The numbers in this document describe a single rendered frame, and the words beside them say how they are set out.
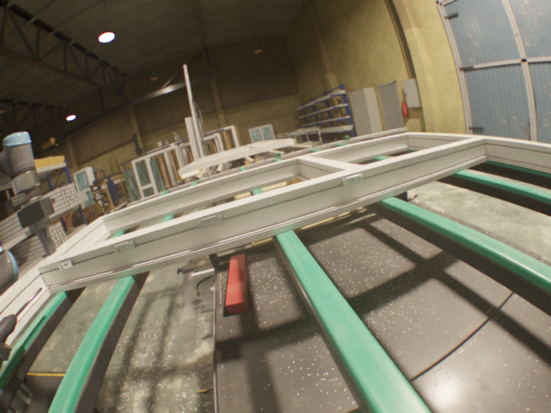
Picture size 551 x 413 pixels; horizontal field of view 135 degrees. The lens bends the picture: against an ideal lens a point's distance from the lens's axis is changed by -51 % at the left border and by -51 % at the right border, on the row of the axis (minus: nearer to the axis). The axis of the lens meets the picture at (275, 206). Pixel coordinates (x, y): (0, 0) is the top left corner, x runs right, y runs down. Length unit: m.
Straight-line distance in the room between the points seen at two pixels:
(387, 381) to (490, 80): 6.50
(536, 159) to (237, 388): 0.98
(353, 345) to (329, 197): 0.33
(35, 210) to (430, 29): 7.91
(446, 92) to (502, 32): 2.59
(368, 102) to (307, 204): 9.12
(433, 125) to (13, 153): 7.51
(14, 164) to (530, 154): 1.42
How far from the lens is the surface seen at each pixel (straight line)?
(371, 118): 9.51
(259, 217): 0.45
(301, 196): 0.46
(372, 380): 0.21
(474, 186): 0.69
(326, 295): 0.28
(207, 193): 0.86
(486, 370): 0.57
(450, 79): 7.30
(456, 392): 0.53
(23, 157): 0.76
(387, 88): 9.23
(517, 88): 6.28
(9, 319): 0.49
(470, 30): 6.90
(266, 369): 0.56
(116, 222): 0.99
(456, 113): 7.26
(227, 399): 0.55
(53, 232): 4.96
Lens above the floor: 1.05
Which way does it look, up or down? 18 degrees down
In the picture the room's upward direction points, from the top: 14 degrees counter-clockwise
